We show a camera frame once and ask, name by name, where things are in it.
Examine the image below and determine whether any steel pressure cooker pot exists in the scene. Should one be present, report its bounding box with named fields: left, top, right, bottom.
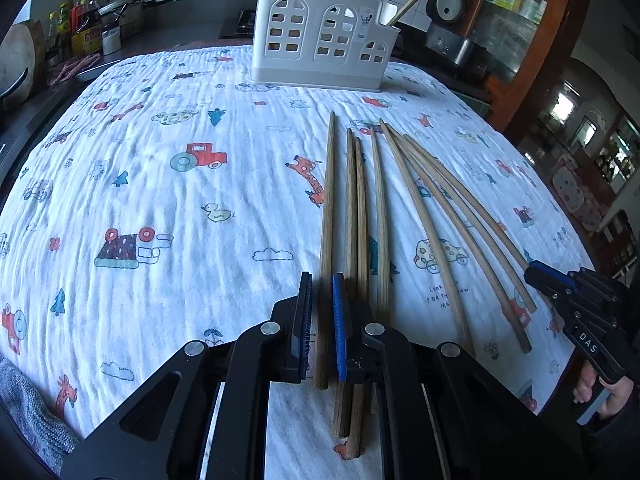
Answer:
left=99, top=0, right=176, bottom=39

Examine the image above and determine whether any wooden chopstick eight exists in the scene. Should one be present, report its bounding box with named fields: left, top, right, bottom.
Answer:
left=371, top=132, right=390, bottom=325

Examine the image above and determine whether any black gas stove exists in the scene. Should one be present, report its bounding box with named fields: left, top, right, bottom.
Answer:
left=218, top=9, right=256, bottom=40

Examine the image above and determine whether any wooden chopstick six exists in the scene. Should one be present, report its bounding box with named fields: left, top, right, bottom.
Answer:
left=345, top=138, right=369, bottom=460

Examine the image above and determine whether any pink dish cloth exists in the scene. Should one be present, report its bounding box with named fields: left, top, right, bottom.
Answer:
left=46, top=53, right=102, bottom=87

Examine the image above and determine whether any round wooden cutting board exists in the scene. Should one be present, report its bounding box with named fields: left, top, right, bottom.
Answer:
left=1, top=20, right=46, bottom=110

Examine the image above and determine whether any black rice cooker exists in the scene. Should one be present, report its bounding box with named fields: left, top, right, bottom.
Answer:
left=425, top=0, right=483, bottom=70

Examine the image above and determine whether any wooden chopstick five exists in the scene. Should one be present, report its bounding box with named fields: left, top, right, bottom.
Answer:
left=378, top=118, right=475, bottom=356

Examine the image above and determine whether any wooden chopstick seven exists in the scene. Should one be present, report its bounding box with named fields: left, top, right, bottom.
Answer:
left=332, top=128, right=356, bottom=438

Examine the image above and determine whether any wooden glass display cabinet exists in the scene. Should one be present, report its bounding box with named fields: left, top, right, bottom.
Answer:
left=456, top=0, right=579, bottom=138

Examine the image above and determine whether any printed white table cloth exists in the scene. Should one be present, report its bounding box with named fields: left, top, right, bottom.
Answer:
left=1, top=47, right=590, bottom=470

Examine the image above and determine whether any white plastic utensil holder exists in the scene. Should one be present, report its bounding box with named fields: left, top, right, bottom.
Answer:
left=252, top=0, right=399, bottom=91

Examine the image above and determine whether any dark soy sauce bottle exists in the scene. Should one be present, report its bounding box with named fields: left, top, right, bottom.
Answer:
left=70, top=0, right=102, bottom=56

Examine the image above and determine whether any person right hand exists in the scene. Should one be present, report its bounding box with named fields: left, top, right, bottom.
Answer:
left=573, top=361, right=634, bottom=418

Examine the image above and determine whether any wooden chopstick one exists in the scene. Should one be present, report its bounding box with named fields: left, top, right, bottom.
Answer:
left=314, top=112, right=335, bottom=390

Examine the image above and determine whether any small white jar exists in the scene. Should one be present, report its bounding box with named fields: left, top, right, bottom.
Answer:
left=102, top=23, right=122, bottom=55

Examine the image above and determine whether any wooden chopstick nine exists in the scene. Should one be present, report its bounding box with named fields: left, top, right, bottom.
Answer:
left=402, top=134, right=528, bottom=270

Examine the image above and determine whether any yellow cap oil bottle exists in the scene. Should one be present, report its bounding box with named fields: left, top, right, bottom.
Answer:
left=46, top=12, right=62, bottom=68

